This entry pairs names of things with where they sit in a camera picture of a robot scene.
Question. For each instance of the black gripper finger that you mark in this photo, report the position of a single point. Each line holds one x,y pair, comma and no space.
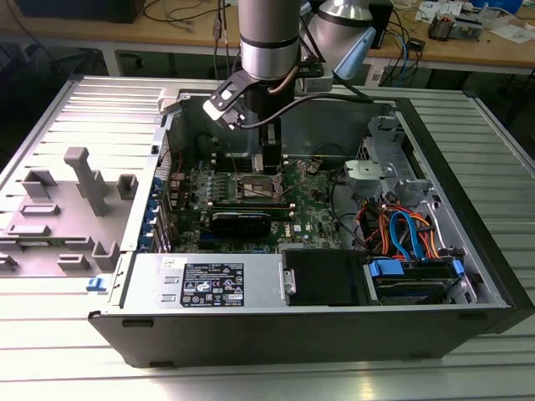
272,158

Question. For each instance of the silver CPU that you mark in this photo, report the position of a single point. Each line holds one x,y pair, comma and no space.
258,163

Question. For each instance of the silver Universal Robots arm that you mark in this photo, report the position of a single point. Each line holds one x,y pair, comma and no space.
267,42

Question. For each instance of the CPU socket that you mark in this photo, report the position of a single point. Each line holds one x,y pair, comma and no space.
257,187

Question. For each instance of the blue expansion slot clip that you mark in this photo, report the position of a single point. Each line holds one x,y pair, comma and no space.
148,226
144,243
153,208
157,186

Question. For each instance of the green motherboard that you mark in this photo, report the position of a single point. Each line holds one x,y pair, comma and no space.
309,217

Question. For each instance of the black graphics card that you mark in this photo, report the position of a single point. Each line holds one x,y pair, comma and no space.
240,225

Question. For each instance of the silver disk bay cage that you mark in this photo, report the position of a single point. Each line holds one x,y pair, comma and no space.
384,125

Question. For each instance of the wooden workbench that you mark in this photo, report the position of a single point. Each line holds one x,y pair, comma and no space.
125,33

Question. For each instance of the black upright desktop device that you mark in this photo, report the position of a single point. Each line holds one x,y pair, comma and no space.
384,25

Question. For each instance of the hard disk in blue carrier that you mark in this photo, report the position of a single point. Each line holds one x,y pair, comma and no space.
409,290
388,267

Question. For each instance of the small black box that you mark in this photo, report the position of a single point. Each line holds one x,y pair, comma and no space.
416,44

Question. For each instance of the black open PC case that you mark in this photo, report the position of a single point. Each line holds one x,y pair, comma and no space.
271,338

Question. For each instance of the silver power supply with label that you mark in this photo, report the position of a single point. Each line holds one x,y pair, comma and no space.
142,288

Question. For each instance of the large black box device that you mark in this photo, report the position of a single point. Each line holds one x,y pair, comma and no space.
83,10

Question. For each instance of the copper coil component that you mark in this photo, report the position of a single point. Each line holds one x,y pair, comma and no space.
441,27

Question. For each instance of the white printed paper sheets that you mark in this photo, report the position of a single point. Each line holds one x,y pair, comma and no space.
434,8

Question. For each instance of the grey parts rack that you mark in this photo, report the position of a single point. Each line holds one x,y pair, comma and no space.
71,217

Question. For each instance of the grey metal electronic device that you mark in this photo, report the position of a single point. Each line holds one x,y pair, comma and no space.
468,27

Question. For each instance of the pale plastic container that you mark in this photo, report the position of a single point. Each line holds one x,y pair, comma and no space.
497,10

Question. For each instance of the white paper sheet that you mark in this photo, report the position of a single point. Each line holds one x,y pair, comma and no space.
512,33

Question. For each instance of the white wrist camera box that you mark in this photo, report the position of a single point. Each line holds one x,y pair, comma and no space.
317,84
215,109

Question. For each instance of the silver metal drive bracket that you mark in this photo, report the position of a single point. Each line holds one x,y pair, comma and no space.
368,169

